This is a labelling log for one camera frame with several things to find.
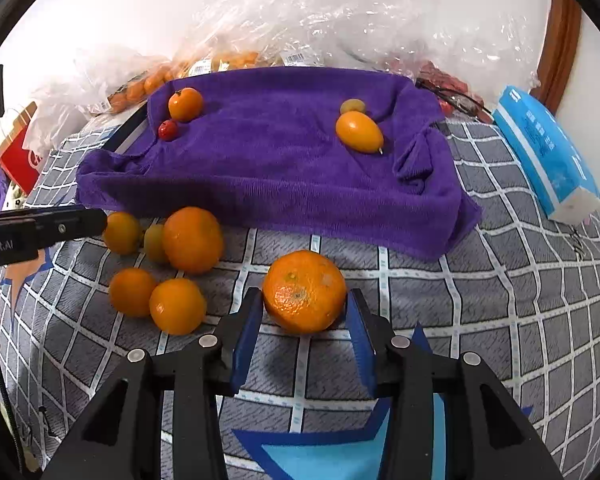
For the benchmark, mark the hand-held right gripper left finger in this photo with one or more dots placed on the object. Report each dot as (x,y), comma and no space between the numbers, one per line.
(245,340)

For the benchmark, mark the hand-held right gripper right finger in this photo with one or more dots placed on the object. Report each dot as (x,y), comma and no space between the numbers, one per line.
(362,350)

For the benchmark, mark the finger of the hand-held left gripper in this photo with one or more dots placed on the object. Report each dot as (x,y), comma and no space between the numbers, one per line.
(70,225)

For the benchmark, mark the small round orange fruit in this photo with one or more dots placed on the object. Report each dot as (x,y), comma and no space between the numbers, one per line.
(122,232)
(132,291)
(177,306)

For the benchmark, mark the textured mandarin orange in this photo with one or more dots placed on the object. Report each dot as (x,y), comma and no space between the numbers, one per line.
(305,291)

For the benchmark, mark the yellow-green small fruit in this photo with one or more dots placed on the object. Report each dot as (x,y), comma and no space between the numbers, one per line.
(155,243)
(352,106)

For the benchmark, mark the large smooth orange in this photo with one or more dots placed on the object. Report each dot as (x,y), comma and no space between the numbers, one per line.
(192,240)

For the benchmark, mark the black tray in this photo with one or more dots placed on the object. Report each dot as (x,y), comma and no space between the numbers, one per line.
(127,127)

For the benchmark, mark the red cherry tomato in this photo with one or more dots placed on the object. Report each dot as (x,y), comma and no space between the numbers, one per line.
(168,130)

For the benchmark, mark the orange tomato with stem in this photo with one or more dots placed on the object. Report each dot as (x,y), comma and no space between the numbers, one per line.
(185,104)

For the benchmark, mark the purple towel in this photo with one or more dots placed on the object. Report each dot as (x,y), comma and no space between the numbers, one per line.
(280,170)

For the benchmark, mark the oval orange fruit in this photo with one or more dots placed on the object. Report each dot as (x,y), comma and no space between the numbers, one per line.
(360,131)

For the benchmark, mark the red paper bag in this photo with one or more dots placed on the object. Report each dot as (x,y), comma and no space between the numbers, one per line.
(22,160)

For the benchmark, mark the white plastic bag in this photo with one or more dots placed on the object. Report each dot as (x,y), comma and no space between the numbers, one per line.
(65,100)

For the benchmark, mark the grey checked tablecloth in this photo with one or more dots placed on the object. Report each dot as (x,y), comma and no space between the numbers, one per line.
(480,285)

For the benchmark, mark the clear bag of small oranges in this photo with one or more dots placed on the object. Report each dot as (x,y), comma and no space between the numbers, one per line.
(135,87)

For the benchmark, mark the blue tissue pack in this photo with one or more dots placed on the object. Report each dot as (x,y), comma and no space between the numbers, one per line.
(545,155)

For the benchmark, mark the black eyeglasses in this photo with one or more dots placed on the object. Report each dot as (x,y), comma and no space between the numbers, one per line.
(455,94)

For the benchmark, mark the clear bag of red tomatoes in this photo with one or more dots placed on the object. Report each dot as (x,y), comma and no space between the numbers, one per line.
(437,77)

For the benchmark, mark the crumpled clear plastic bag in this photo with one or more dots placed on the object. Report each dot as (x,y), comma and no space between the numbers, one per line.
(380,20)

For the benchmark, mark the brown wooden door frame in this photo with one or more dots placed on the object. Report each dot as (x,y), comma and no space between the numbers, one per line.
(562,45)

